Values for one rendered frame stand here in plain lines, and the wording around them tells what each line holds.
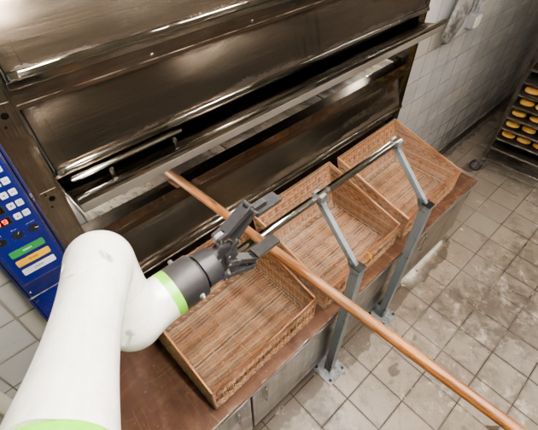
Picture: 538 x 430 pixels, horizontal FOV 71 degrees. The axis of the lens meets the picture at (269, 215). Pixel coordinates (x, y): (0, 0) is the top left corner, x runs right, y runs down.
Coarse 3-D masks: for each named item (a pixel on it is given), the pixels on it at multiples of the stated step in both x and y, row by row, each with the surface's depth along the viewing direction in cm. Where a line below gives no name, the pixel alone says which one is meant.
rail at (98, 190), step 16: (416, 32) 167; (384, 48) 156; (352, 64) 146; (320, 80) 137; (288, 96) 130; (256, 112) 123; (224, 128) 117; (192, 144) 111; (160, 160) 106; (128, 176) 102; (96, 192) 97
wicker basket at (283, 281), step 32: (224, 288) 176; (256, 288) 176; (288, 288) 170; (192, 320) 165; (224, 320) 165; (256, 320) 165; (288, 320) 165; (192, 352) 155; (224, 352) 155; (256, 352) 140; (224, 384) 133
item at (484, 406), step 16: (176, 176) 136; (192, 192) 131; (224, 208) 125; (256, 240) 117; (288, 256) 112; (304, 272) 108; (320, 288) 105; (352, 304) 101; (368, 320) 98; (384, 336) 96; (400, 336) 96; (416, 352) 92; (432, 368) 90; (448, 384) 88; (464, 384) 87; (480, 400) 85; (496, 416) 83
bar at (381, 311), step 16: (400, 144) 157; (368, 160) 148; (400, 160) 161; (352, 176) 144; (320, 192) 136; (416, 192) 163; (304, 208) 131; (320, 208) 138; (432, 208) 164; (272, 224) 125; (336, 224) 139; (416, 224) 171; (336, 240) 141; (416, 240) 176; (352, 256) 140; (352, 272) 142; (400, 272) 196; (352, 288) 148; (384, 304) 220; (336, 320) 170; (384, 320) 229; (336, 336) 178; (336, 352) 191; (320, 368) 209; (336, 368) 209
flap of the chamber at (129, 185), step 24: (408, 24) 188; (360, 48) 168; (312, 72) 152; (264, 96) 138; (312, 96) 138; (192, 120) 129; (216, 120) 126; (264, 120) 126; (168, 144) 117; (216, 144) 117; (120, 168) 109; (168, 168) 109; (72, 192) 102; (120, 192) 102
